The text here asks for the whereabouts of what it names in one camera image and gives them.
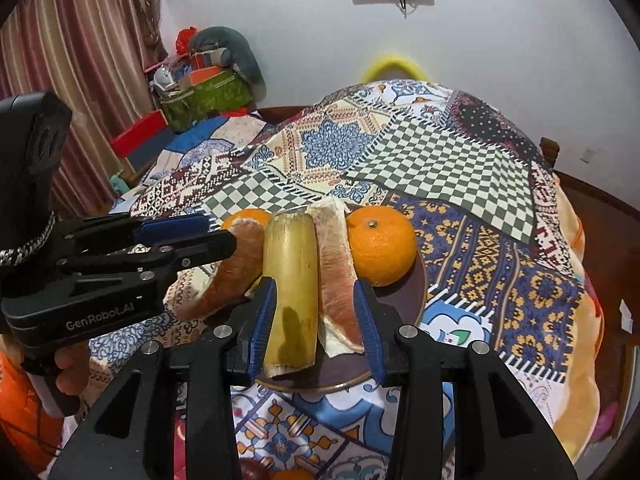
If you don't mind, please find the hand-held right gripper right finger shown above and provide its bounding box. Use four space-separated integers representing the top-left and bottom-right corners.
352 279 581 480

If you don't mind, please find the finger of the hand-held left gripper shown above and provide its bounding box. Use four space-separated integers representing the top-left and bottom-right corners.
56 212 212 257
56 230 239 287

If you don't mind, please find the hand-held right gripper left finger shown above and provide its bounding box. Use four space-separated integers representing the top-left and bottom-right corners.
47 276 279 480

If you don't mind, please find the peeled pink pomelo segment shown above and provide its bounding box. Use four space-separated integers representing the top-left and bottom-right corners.
175 217 266 322

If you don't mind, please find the purple ceramic plate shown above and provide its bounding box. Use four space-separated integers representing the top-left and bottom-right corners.
252 205 428 393

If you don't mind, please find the pomelo segment with white pith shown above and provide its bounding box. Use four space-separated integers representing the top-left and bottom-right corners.
305 197 367 359

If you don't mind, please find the medium orange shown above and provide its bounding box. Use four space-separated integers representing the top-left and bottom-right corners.
220 208 273 241

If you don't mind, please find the yellow sugarcane piece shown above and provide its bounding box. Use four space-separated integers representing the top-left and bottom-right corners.
261 212 321 380

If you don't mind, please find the large orange with sticker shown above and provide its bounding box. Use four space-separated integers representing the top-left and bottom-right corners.
346 205 418 288

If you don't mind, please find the person's left hand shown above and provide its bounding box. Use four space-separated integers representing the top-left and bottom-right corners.
54 342 92 403

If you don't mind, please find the red box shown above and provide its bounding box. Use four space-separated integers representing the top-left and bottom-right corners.
110 111 173 161

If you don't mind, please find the green storage bag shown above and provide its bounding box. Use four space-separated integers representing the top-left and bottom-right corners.
160 67 253 131

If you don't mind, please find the orange box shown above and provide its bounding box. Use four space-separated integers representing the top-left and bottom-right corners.
180 66 221 88

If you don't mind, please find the patchwork printed blanket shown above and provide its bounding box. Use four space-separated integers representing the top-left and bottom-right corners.
65 80 608 480

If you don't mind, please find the striped red curtain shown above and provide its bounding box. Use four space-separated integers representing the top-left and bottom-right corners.
0 0 168 221

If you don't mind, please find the orange quilt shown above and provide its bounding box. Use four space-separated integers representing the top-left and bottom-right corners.
550 175 607 461

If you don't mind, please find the yellow fuzzy hoop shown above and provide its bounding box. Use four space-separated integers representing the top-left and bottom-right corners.
361 54 431 83

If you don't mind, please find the braided wrist strap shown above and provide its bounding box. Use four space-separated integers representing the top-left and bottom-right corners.
0 210 57 267

